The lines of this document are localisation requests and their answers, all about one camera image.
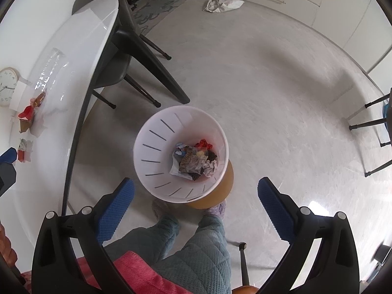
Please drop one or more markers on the round white wall clock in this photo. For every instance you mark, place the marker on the round white wall clock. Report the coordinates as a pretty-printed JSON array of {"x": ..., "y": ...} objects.
[{"x": 6, "y": 87}]

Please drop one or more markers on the wooden stool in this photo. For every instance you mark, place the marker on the wooden stool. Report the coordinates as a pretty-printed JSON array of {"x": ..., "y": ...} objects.
[{"x": 244, "y": 266}]

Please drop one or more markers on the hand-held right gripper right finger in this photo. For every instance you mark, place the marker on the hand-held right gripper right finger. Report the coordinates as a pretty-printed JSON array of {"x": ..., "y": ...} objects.
[{"x": 275, "y": 211}]

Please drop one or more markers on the person's left slipper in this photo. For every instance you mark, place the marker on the person's left slipper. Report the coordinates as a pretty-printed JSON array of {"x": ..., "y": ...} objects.
[{"x": 162, "y": 208}]

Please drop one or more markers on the brown foil wrapper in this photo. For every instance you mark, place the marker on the brown foil wrapper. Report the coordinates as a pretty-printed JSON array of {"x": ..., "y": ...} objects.
[{"x": 40, "y": 98}]

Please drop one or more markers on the white bin with yellow base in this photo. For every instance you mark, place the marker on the white bin with yellow base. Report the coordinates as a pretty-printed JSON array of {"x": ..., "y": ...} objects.
[{"x": 159, "y": 134}]

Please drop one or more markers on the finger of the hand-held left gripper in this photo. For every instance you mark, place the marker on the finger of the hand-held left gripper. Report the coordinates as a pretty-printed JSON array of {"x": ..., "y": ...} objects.
[{"x": 7, "y": 154}]

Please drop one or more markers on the person's right slipper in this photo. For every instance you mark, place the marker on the person's right slipper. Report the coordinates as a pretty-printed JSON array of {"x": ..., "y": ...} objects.
[{"x": 217, "y": 209}]

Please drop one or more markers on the pink fleece garment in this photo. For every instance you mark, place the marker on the pink fleece garment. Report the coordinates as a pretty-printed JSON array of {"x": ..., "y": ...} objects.
[{"x": 137, "y": 272}]

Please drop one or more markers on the white card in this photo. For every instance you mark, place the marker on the white card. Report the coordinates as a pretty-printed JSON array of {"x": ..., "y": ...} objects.
[{"x": 18, "y": 95}]

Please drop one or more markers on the pale green paper ball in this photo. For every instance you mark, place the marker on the pale green paper ball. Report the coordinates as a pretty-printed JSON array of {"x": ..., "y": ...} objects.
[{"x": 25, "y": 144}]

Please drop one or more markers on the person's left leg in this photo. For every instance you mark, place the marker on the person's left leg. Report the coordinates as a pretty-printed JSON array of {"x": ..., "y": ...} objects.
[{"x": 153, "y": 239}]

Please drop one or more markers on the small red paper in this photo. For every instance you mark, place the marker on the small red paper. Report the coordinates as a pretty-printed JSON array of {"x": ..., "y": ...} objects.
[{"x": 204, "y": 144}]

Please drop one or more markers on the grey chair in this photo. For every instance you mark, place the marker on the grey chair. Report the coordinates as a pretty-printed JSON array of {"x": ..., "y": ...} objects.
[{"x": 113, "y": 73}]

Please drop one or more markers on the clear plastic bottle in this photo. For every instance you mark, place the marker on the clear plastic bottle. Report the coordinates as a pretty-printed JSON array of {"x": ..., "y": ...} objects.
[{"x": 49, "y": 67}]

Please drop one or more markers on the grey patterned rug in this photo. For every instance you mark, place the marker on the grey patterned rug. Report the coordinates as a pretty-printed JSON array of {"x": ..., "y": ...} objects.
[{"x": 153, "y": 9}]

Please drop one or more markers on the red orange paper ball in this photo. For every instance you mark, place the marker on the red orange paper ball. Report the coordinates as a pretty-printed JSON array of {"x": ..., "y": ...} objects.
[{"x": 21, "y": 156}]

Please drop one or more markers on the person's slipper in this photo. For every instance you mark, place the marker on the person's slipper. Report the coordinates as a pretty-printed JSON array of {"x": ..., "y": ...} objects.
[
  {"x": 217, "y": 209},
  {"x": 162, "y": 208}
]

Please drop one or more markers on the white tote bag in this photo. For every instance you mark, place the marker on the white tote bag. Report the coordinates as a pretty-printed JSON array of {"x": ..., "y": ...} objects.
[{"x": 223, "y": 3}]

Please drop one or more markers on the black metal legged chair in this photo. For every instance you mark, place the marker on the black metal legged chair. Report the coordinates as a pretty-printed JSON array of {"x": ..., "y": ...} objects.
[{"x": 372, "y": 122}]

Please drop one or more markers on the person's leg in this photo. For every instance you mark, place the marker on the person's leg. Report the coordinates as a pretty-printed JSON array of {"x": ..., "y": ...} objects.
[
  {"x": 202, "y": 251},
  {"x": 153, "y": 239}
]

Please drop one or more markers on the large red paper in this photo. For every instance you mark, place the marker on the large red paper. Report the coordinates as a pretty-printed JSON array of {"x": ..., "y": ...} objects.
[{"x": 26, "y": 113}]

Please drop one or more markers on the person's right leg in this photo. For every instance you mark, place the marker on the person's right leg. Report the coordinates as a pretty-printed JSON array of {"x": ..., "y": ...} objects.
[{"x": 202, "y": 251}]

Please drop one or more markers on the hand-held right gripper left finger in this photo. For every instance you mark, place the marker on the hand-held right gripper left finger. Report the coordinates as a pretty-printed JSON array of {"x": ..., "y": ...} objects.
[{"x": 118, "y": 211}]

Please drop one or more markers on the blue face mask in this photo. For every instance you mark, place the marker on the blue face mask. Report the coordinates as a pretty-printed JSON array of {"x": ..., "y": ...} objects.
[{"x": 176, "y": 165}]

